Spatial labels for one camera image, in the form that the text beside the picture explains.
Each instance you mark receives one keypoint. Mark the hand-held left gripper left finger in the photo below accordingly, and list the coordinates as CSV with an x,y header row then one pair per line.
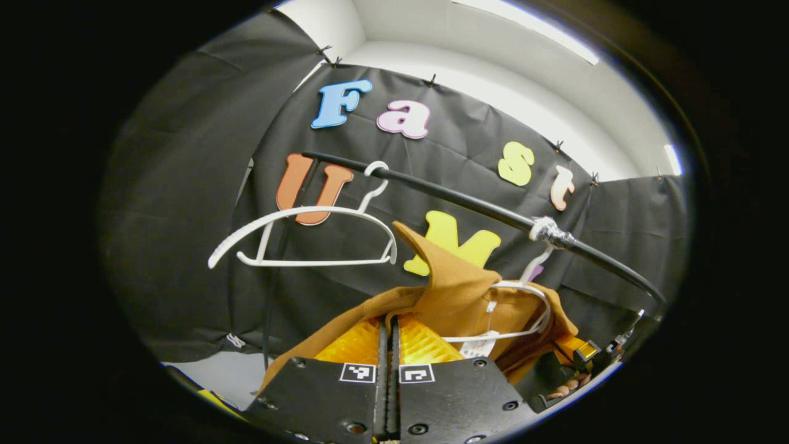
x,y
320,394

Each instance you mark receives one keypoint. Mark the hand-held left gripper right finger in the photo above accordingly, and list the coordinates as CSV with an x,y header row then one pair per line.
x,y
456,394

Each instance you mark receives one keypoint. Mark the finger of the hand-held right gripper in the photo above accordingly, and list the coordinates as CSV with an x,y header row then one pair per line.
x,y
584,351

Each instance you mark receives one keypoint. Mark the brown garment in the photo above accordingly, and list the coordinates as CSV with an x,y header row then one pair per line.
x,y
456,296

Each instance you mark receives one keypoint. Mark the white plastic hanger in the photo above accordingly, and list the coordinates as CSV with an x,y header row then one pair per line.
x,y
308,263
536,264

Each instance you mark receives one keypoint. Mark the black clothes rack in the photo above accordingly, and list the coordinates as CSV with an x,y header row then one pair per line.
x,y
468,204

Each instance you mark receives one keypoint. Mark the grey tape wrap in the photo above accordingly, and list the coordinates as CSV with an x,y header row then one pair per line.
x,y
550,231

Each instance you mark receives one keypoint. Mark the black backdrop cloth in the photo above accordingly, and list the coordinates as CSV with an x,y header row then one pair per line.
x,y
185,185

